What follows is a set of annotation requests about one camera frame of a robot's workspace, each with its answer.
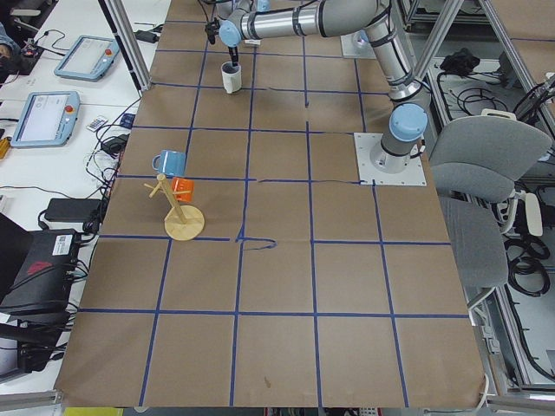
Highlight white cup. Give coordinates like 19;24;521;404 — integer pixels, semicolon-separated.
221;62;242;94

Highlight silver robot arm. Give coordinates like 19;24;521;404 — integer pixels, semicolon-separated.
216;0;428;157

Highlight blue mug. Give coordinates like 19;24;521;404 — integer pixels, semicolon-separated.
152;150;186;177

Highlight orange mug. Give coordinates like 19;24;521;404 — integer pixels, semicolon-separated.
171;177;194;203

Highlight upper teach pendant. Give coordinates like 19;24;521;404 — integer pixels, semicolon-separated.
54;36;120;81

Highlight teach pendant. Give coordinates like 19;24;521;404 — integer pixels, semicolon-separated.
54;36;120;81
10;91;81;148

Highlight wooden mug tree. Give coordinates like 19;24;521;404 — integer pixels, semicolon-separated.
145;173;205;241

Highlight lower teach pendant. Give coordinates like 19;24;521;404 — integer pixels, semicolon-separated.
10;91;81;148

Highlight black power adapter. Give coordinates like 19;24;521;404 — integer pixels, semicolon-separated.
38;198;101;223

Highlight grey office chair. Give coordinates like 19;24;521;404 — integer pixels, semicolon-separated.
429;114;552;309

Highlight black computer box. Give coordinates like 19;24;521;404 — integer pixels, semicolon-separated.
1;229;80;315

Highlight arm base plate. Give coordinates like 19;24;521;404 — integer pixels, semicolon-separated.
354;133;427;186
341;30;375;59

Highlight aluminium frame post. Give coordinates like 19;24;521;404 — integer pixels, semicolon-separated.
98;0;151;92

